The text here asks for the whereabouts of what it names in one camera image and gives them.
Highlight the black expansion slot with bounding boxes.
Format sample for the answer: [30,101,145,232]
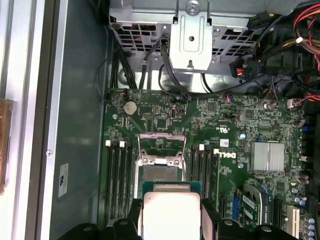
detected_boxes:
[273,198,284,224]

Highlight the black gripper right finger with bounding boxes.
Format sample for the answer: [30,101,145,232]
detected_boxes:
[201,198,301,240]

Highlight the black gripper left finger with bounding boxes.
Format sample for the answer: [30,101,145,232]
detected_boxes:
[58,198,143,240]

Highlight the black PC case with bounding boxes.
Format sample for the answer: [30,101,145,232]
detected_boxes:
[34,0,320,240]

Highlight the silver coin battery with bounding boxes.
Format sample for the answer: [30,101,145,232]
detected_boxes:
[123,100,138,116]

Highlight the metal locking lever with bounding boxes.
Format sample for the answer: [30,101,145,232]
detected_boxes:
[134,161,140,199]
[183,139,189,182]

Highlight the CPU socket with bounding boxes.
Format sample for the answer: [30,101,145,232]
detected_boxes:
[134,149,189,185]

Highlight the orange red wire bundle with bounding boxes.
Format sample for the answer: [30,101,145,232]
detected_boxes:
[249,7,320,106]

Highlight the black internal cable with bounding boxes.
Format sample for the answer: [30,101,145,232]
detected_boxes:
[96,32,253,102]

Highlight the white expansion slot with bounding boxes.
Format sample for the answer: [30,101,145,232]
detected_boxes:
[286,206,300,239]

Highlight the metal socket cover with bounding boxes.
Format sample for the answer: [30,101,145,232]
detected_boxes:
[138,133,188,167]

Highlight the silver drive cage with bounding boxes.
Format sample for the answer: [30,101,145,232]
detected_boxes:
[109,0,258,75]

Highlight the black RAM slot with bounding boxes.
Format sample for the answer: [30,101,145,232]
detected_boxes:
[204,146,212,201]
[105,140,113,218]
[112,141,119,218]
[199,144,206,200]
[126,142,135,201]
[192,144,200,183]
[119,141,126,218]

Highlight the black graphics card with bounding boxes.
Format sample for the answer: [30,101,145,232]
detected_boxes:
[241,183,273,226]

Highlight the green motherboard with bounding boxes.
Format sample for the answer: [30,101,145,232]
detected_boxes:
[102,87,311,240]

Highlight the silver chipset heatsink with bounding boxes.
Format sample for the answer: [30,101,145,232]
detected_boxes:
[250,141,286,173]

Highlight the silver CPU green edge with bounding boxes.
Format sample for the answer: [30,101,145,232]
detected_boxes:
[141,181,203,240]

